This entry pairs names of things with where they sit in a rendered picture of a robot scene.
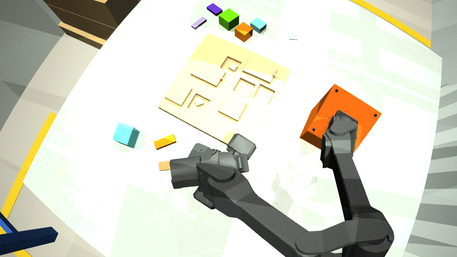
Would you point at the pale yellow square board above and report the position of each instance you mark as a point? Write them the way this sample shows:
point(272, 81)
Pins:
point(234, 102)

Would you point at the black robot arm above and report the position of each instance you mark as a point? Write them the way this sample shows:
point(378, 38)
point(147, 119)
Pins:
point(364, 233)

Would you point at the light teal cube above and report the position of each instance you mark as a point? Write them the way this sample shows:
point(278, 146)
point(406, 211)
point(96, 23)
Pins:
point(258, 25)

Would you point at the turquoise cube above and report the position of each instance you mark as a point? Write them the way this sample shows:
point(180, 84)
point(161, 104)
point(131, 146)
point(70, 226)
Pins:
point(126, 135)

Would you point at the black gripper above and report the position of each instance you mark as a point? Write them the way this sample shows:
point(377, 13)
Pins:
point(237, 145)

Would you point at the green cube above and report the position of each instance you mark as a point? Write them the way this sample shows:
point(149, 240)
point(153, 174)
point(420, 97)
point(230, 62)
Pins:
point(228, 19)

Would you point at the purple flat block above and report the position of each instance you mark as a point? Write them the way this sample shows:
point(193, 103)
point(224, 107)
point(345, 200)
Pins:
point(214, 9)

